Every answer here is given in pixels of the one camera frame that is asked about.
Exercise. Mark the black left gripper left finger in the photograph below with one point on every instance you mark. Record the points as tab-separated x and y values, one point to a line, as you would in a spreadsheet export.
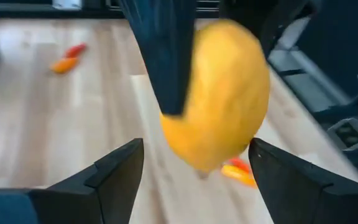
104	193

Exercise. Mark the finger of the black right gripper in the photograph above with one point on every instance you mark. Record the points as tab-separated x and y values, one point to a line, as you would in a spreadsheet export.
266	18
163	56

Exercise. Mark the yellow toy lemon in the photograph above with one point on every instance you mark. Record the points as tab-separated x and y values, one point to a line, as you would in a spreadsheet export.
222	109

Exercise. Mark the orange toy carrot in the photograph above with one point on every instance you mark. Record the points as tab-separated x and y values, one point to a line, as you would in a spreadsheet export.
239	178

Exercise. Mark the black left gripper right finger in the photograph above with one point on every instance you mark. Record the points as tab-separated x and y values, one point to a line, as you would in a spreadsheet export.
291	193

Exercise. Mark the orange chili pepper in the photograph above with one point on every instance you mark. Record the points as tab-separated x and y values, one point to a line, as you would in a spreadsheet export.
64	65

